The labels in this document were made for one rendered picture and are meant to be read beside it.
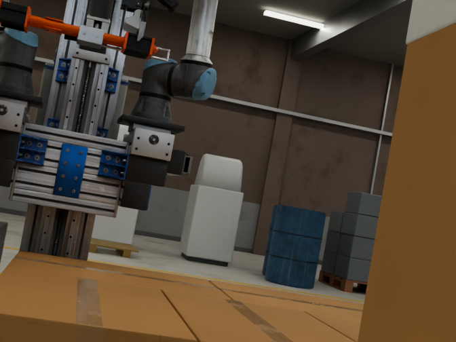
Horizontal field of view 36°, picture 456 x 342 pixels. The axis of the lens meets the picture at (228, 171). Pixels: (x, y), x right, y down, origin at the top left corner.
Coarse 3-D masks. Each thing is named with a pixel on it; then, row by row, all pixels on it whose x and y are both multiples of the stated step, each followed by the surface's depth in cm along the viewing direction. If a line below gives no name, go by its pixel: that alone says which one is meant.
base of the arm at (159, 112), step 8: (144, 96) 252; (152, 96) 251; (160, 96) 252; (136, 104) 253; (144, 104) 251; (152, 104) 251; (160, 104) 252; (168, 104) 255; (136, 112) 251; (144, 112) 250; (152, 112) 250; (160, 112) 251; (168, 112) 254; (160, 120) 250; (168, 120) 253
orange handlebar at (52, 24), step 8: (32, 16) 195; (32, 24) 199; (40, 24) 196; (48, 24) 196; (56, 24) 197; (64, 24) 197; (48, 32) 202; (56, 32) 199; (64, 32) 201; (72, 32) 198; (104, 40) 201; (112, 40) 201; (120, 40) 201
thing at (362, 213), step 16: (352, 192) 894; (352, 208) 885; (368, 208) 869; (336, 224) 922; (352, 224) 875; (368, 224) 869; (336, 240) 914; (352, 240) 867; (368, 240) 870; (336, 256) 905; (352, 256) 865; (368, 256) 870; (320, 272) 942; (336, 272) 896; (352, 272) 864; (368, 272) 869; (352, 288) 863
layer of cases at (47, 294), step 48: (0, 288) 144; (48, 288) 155; (96, 288) 167; (144, 288) 182; (192, 288) 199; (240, 288) 220; (0, 336) 121; (48, 336) 123; (96, 336) 124; (144, 336) 126; (192, 336) 131; (240, 336) 139; (288, 336) 149; (336, 336) 160
